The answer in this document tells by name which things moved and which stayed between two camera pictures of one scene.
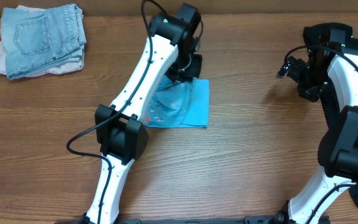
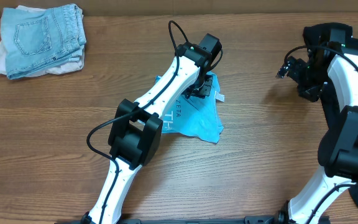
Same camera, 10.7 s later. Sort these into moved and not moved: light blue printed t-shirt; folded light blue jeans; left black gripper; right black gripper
Moved: left black gripper; light blue printed t-shirt
Not moved: folded light blue jeans; right black gripper
